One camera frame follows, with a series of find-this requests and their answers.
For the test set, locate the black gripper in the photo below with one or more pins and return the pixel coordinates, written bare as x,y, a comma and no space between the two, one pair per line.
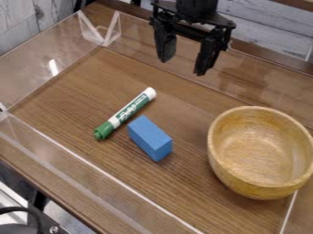
194,19

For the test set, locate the blue foam block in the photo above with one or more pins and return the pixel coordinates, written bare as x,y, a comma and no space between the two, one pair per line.
149,138

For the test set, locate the brown wooden bowl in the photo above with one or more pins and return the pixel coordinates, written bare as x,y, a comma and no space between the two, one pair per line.
259,152

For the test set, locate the green white dry-erase marker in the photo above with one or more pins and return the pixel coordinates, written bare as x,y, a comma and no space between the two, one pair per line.
127,111

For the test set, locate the clear acrylic tray wall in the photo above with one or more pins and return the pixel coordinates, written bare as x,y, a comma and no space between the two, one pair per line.
68,78

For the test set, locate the black metal table bracket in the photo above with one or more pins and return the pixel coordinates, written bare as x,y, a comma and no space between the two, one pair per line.
36,203

